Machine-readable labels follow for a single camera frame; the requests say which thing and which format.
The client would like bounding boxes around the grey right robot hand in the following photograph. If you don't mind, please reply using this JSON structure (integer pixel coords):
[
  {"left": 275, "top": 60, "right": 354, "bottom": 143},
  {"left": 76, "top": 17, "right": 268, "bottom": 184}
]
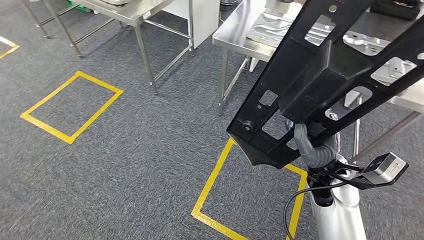
[{"left": 293, "top": 122, "right": 316, "bottom": 157}]

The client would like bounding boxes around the black plastic frame part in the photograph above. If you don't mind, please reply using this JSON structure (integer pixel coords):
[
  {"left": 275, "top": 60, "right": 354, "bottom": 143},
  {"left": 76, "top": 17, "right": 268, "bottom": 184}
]
[{"left": 226, "top": 0, "right": 424, "bottom": 170}]

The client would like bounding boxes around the steel workbench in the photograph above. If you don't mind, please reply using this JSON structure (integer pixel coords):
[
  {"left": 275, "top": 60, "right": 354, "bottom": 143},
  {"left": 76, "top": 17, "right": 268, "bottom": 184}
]
[{"left": 211, "top": 0, "right": 424, "bottom": 160}]

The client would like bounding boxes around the aluminium fixture plate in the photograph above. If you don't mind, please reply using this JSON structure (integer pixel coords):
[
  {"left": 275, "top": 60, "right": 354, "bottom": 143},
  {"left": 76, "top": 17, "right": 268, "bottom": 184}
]
[{"left": 246, "top": 8, "right": 418, "bottom": 87}]

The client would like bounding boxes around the white cabinet panel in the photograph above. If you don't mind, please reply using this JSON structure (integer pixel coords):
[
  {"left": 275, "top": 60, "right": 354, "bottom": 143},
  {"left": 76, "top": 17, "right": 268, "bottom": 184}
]
[{"left": 162, "top": 0, "right": 221, "bottom": 50}]

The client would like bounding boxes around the steel table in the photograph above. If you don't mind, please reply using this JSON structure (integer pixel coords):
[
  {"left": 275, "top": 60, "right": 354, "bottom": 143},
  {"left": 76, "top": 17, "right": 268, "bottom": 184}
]
[{"left": 19, "top": 0, "right": 196, "bottom": 96}]

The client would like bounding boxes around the black camera cable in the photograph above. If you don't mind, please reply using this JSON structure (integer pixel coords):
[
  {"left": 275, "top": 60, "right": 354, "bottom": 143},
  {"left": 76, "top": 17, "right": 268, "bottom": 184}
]
[{"left": 283, "top": 181, "right": 350, "bottom": 240}]

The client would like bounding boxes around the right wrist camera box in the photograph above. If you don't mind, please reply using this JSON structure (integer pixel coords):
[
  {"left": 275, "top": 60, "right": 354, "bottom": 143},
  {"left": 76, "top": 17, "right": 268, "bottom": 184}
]
[{"left": 331, "top": 152, "right": 410, "bottom": 191}]

